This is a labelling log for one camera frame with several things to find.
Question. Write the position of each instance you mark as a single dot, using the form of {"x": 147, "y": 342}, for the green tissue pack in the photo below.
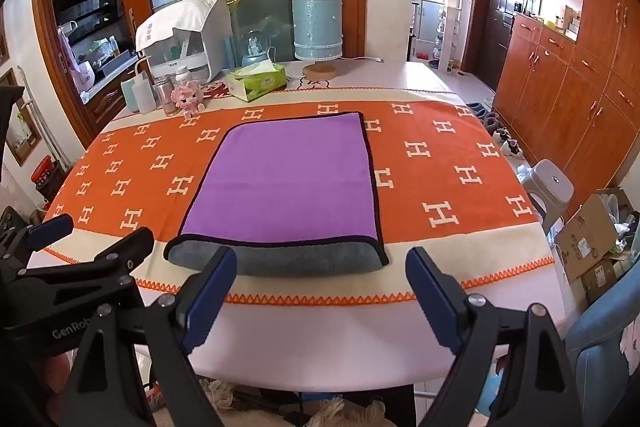
{"x": 256, "y": 82}

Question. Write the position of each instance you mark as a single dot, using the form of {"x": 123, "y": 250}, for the wooden picture frame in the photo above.
{"x": 25, "y": 132}

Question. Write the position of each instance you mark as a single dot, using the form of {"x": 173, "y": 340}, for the white bottle sterilizer appliance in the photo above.
{"x": 192, "y": 57}

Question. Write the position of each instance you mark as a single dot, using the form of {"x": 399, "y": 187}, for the wooden wall cabinet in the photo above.
{"x": 565, "y": 72}

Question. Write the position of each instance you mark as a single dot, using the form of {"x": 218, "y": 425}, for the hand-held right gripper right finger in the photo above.
{"x": 432, "y": 294}

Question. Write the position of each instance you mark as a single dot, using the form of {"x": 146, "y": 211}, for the white fluffy rug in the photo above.
{"x": 340, "y": 409}

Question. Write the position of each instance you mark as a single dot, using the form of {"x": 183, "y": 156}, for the metal tumbler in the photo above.
{"x": 167, "y": 97}

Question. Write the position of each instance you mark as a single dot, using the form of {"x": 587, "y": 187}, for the open cardboard box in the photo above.
{"x": 590, "y": 237}

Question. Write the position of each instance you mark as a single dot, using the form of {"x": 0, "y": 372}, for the white shelf rack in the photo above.
{"x": 448, "y": 32}

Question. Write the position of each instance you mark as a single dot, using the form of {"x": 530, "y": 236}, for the purple and grey towel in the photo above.
{"x": 285, "y": 177}

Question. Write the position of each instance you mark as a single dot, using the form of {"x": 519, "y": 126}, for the dark entrance door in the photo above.
{"x": 495, "y": 7}

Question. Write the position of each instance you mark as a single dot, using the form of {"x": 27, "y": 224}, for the orange patterned blanket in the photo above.
{"x": 450, "y": 167}

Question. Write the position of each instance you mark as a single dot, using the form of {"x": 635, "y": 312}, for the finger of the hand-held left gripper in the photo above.
{"x": 120, "y": 249}
{"x": 50, "y": 226}

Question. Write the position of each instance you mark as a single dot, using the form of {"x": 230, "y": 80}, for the light blue chair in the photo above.
{"x": 600, "y": 347}

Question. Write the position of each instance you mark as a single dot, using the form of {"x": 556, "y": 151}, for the pink toy figure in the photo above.
{"x": 187, "y": 99}

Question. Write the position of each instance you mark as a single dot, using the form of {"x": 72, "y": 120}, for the red basket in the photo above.
{"x": 46, "y": 179}

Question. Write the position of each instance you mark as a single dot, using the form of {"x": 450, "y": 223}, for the orange patterned tablecloth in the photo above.
{"x": 400, "y": 77}

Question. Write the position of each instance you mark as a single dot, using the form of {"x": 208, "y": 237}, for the grey plastic stool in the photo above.
{"x": 550, "y": 184}

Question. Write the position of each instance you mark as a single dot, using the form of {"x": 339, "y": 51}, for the white plastic bottle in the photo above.
{"x": 136, "y": 89}

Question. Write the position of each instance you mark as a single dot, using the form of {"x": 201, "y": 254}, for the white covered appliance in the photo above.
{"x": 190, "y": 19}

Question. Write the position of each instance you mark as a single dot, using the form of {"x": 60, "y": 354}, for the grey slippers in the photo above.
{"x": 476, "y": 108}

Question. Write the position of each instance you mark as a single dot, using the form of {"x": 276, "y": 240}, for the white and black sneakers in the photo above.
{"x": 507, "y": 142}

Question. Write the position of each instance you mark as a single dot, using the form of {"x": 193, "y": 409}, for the light blue table lamp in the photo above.
{"x": 317, "y": 27}

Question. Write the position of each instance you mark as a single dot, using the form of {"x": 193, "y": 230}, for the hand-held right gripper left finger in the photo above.
{"x": 212, "y": 294}

